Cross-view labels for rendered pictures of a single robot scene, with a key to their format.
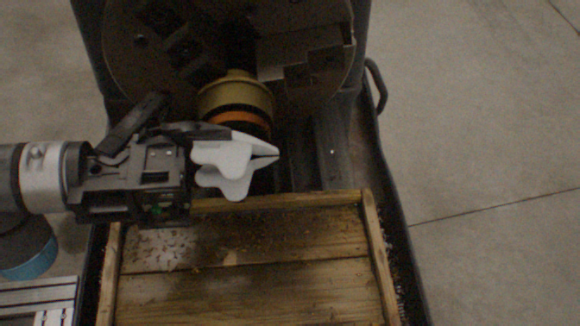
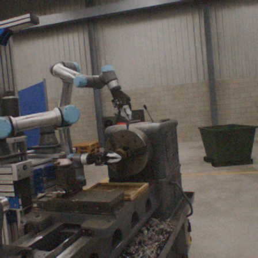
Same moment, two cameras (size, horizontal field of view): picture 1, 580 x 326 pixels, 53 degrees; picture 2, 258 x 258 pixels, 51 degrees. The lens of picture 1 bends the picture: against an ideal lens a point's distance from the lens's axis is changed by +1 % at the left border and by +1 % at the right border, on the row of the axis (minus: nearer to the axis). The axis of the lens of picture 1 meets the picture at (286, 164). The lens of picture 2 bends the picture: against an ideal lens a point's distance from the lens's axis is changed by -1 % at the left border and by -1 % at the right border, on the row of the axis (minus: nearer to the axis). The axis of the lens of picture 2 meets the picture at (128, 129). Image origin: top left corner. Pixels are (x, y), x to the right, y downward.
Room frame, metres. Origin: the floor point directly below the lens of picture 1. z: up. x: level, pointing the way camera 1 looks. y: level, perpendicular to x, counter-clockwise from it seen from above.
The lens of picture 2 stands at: (-1.04, -0.81, 1.33)
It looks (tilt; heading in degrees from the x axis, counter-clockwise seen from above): 3 degrees down; 28
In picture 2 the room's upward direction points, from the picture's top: 5 degrees counter-clockwise
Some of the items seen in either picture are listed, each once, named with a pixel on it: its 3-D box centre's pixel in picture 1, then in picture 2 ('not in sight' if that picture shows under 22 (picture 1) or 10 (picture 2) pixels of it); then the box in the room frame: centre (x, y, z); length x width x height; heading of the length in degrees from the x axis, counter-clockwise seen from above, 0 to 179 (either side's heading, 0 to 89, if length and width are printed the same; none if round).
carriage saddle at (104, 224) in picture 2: not in sight; (76, 213); (-0.05, 0.02, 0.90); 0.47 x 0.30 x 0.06; 95
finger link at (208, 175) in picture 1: (237, 177); (113, 160); (0.39, 0.05, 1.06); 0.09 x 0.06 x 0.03; 95
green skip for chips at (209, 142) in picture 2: not in sight; (226, 144); (5.71, 0.17, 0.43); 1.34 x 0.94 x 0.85; 27
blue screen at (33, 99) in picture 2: not in sight; (21, 130); (4.61, 5.64, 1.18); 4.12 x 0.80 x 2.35; 66
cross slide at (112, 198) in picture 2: not in sight; (78, 199); (0.00, 0.04, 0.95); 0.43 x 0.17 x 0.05; 95
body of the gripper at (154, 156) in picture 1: (135, 177); (97, 159); (0.38, 0.16, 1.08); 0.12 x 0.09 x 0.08; 95
